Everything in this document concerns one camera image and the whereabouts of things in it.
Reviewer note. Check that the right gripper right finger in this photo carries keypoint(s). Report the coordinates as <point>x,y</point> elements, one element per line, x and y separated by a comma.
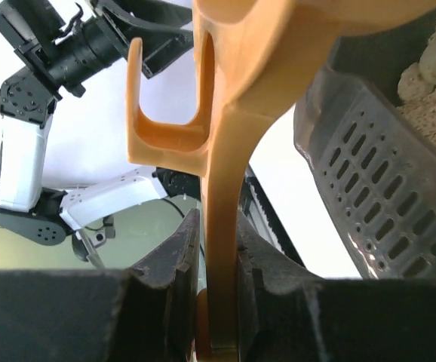
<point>286,313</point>

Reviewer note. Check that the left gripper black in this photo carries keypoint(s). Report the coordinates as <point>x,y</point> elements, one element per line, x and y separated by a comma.
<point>66,54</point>

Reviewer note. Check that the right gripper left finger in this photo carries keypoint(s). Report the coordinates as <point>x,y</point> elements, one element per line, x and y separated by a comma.
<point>142,313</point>

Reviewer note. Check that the yellow litter scoop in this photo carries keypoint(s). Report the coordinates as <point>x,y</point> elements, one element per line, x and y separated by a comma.
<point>254,59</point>

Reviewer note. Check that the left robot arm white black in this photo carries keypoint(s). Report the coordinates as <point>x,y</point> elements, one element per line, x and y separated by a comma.
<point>48,216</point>

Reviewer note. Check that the dark grey litter box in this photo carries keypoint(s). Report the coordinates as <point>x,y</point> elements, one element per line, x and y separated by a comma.
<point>375,174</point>

